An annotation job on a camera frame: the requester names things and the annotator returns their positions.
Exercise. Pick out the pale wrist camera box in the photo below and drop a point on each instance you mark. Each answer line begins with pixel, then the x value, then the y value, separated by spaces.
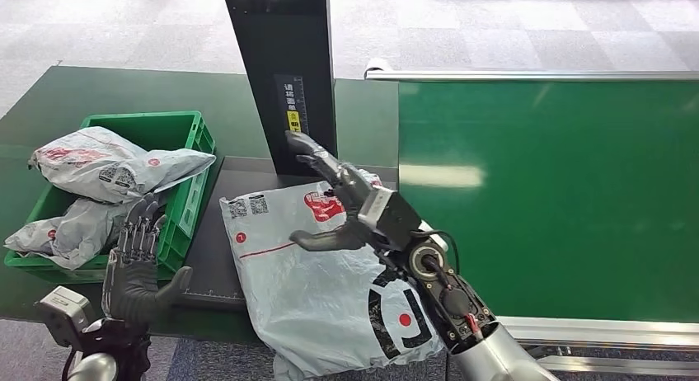
pixel 379 206
pixel 63 313

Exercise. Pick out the green conveyor belt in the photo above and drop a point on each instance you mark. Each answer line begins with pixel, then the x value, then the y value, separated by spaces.
pixel 573 203

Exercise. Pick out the yellow label sticker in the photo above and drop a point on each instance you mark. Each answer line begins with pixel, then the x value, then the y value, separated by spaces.
pixel 294 122

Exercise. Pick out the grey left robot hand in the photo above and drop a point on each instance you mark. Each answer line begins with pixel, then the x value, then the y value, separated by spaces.
pixel 134 285

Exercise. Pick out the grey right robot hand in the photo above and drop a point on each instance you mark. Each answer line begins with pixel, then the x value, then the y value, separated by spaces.
pixel 349 187

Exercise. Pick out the grey poly mailer package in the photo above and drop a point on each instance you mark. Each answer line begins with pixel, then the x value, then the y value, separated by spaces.
pixel 76 231
pixel 109 165
pixel 311 291

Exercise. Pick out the aluminium conveyor frame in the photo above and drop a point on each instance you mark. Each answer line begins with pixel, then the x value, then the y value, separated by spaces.
pixel 600 332

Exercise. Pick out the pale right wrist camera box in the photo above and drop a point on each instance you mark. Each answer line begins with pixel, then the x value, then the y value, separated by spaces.
pixel 379 206

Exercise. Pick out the black inbound scanner machine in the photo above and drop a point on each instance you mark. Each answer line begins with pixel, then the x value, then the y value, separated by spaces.
pixel 284 40

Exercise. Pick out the green plastic crate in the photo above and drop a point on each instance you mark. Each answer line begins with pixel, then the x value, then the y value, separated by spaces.
pixel 164 130

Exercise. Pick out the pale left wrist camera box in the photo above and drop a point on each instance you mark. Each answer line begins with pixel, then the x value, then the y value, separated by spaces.
pixel 63 313

